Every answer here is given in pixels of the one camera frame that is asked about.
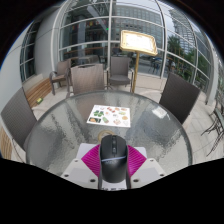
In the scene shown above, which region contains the white printed mouse pad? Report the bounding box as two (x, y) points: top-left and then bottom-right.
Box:
(75, 142), (148, 192)

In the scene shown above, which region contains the green metal table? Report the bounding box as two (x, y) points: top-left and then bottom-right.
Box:
(200, 99), (224, 158)

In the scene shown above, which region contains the gold menu stand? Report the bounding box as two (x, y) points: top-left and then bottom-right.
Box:
(119, 29), (159, 94)

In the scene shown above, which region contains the grey wicker chair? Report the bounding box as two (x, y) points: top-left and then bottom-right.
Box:
(49, 58), (72, 96)
(68, 63), (107, 96)
(0, 87), (38, 151)
(106, 55), (135, 93)

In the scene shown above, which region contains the black computer mouse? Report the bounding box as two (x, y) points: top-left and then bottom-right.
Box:
(98, 134), (130, 184)

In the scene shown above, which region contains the round gold sticker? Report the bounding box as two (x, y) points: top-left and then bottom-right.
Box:
(97, 129), (117, 143)

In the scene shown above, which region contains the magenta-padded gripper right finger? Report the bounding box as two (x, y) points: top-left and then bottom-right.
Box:
(125, 144), (167, 190)

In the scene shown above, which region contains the wooden slatted bench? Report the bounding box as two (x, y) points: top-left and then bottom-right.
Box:
(21, 73), (53, 108)
(0, 125), (14, 160)

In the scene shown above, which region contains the dark brown wicker chair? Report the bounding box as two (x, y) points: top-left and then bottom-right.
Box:
(158, 72), (202, 125)

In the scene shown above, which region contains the colourful laminated menu card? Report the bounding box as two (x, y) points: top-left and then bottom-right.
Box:
(86, 104), (132, 128)

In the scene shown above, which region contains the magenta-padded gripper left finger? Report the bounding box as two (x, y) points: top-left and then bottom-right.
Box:
(60, 143), (102, 190)

